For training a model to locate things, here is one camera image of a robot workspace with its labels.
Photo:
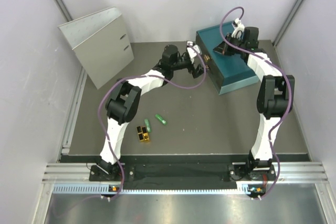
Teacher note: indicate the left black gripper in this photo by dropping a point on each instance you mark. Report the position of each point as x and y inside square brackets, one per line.
[196, 72]

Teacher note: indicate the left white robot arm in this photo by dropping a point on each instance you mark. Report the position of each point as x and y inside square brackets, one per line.
[122, 101]

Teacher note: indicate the green tube upper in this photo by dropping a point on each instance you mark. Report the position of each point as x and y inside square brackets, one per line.
[160, 119]

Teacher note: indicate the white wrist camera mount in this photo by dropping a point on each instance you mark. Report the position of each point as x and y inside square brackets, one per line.
[193, 50]
[239, 28]

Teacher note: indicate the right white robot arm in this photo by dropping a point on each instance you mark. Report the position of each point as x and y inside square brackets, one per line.
[274, 101]

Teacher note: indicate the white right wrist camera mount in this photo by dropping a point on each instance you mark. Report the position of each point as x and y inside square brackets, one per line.
[239, 28]

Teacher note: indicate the black mounting base plate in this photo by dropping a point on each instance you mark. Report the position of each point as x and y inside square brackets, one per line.
[177, 174]

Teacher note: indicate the gold drawer knob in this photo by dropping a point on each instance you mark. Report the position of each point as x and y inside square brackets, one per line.
[206, 58]

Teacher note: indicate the teal drawer cabinet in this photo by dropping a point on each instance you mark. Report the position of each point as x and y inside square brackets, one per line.
[227, 73]

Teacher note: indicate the aluminium frame rail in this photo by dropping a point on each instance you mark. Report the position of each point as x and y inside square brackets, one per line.
[287, 172]

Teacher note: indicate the green tube lower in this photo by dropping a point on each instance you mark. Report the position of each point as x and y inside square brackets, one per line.
[147, 125]

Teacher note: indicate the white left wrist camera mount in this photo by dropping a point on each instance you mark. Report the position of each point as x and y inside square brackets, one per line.
[193, 50]

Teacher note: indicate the grey lever arch binder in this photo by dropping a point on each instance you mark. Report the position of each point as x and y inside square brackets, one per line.
[101, 44]

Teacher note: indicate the grey slotted cable duct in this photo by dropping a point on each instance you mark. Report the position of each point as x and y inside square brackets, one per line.
[111, 189]

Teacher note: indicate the green tube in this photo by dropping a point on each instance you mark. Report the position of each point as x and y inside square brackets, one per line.
[147, 125]
[160, 119]

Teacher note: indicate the gold makeup palette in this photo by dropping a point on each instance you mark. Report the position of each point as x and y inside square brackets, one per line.
[143, 134]

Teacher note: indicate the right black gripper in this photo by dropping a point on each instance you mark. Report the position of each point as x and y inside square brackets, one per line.
[223, 49]

